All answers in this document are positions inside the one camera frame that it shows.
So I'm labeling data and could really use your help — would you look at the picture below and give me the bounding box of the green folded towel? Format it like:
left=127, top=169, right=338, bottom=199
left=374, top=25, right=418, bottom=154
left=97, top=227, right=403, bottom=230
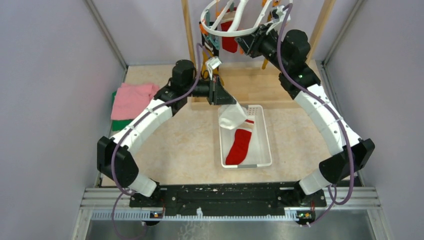
left=111, top=91, right=133, bottom=132

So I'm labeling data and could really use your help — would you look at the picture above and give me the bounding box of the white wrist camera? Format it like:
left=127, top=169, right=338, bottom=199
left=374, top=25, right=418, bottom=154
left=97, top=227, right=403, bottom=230
left=270, top=3, right=293, bottom=24
left=205, top=56, right=222, bottom=80

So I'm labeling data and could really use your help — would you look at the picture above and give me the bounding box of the mustard yellow sock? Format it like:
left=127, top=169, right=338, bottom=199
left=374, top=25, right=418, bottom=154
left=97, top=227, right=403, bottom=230
left=201, top=48, right=225, bottom=86
left=261, top=0, right=273, bottom=70

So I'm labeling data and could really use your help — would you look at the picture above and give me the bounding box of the pink folded towel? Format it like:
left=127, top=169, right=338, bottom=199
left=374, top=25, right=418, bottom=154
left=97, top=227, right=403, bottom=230
left=110, top=82, right=160, bottom=121

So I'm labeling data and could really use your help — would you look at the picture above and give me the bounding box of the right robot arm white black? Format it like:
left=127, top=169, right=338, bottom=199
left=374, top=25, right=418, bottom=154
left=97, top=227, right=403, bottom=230
left=235, top=25, right=375, bottom=206

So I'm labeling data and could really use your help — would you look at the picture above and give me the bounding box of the white plastic basket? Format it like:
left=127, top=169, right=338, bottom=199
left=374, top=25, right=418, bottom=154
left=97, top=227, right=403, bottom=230
left=219, top=104, right=273, bottom=169

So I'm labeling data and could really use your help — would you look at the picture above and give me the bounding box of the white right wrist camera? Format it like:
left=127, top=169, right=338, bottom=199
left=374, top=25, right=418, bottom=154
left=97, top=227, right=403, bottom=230
left=270, top=3, right=293, bottom=24

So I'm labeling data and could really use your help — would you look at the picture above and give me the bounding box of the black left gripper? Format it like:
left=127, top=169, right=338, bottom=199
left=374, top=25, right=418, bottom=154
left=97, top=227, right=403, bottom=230
left=184, top=73, right=237, bottom=105

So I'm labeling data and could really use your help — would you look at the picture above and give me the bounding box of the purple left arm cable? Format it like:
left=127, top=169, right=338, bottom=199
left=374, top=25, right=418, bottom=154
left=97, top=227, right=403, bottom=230
left=110, top=43, right=205, bottom=240

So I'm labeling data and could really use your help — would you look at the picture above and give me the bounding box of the red sock white cuff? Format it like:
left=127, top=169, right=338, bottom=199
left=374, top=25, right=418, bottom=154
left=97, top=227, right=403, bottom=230
left=225, top=119, right=255, bottom=166

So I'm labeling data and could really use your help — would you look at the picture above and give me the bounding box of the white round clip hanger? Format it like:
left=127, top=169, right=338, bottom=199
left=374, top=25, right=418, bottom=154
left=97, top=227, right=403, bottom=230
left=200, top=0, right=293, bottom=38

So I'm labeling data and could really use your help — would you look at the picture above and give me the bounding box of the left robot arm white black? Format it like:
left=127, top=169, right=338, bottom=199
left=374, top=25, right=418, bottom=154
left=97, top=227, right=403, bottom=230
left=96, top=56, right=237, bottom=207

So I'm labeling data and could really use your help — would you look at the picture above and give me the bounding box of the wooden hanger stand frame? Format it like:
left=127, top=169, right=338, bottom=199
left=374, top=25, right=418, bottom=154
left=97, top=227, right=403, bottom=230
left=180, top=0, right=337, bottom=111

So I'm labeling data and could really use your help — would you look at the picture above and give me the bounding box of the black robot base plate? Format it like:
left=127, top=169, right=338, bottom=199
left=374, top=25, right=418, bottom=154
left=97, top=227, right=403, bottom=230
left=129, top=181, right=327, bottom=217

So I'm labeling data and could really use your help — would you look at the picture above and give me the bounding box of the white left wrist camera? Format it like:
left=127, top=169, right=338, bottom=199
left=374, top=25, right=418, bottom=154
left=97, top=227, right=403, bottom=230
left=205, top=56, right=222, bottom=80

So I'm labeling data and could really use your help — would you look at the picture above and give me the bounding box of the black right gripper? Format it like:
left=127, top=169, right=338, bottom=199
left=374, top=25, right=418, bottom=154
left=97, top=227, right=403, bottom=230
left=235, top=23, right=290, bottom=73

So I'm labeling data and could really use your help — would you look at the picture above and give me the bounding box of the aluminium rail frame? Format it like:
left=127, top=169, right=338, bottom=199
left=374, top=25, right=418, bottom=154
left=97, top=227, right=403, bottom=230
left=72, top=183, right=393, bottom=240

